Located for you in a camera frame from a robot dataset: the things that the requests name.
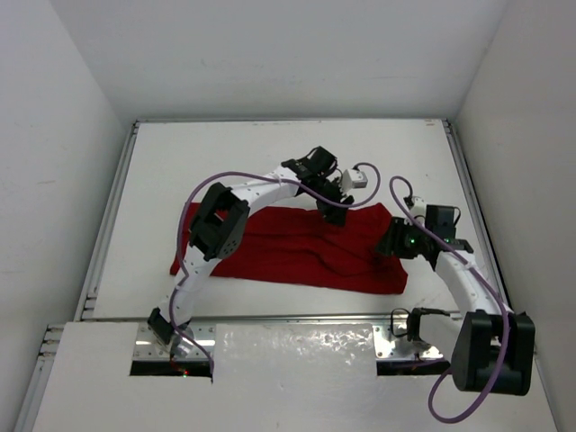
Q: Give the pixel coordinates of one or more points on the right aluminium frame rail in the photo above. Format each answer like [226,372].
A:
[490,262]

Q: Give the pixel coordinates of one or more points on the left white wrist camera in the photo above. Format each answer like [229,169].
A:
[355,179]

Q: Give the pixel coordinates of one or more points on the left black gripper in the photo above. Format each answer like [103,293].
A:
[333,205]

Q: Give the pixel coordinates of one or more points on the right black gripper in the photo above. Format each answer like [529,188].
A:
[391,245]

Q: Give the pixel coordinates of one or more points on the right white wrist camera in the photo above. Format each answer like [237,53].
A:
[417,207]

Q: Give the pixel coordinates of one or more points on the aluminium frame rail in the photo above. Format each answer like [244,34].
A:
[490,262]
[93,276]

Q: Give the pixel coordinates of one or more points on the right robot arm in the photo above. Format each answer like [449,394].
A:
[485,338]

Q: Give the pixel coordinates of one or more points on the front aluminium mounting rail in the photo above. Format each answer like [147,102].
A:
[389,333]

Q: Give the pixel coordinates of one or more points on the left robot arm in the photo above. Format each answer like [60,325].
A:
[217,227]

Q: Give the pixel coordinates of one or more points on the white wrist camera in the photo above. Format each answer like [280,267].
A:
[355,179]
[417,207]

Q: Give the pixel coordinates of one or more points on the white foam front panel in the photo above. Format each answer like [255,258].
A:
[267,377]

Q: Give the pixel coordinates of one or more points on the red t shirt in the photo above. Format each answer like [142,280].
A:
[286,245]

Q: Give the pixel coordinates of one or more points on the left aluminium frame rail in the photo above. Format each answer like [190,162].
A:
[93,276]

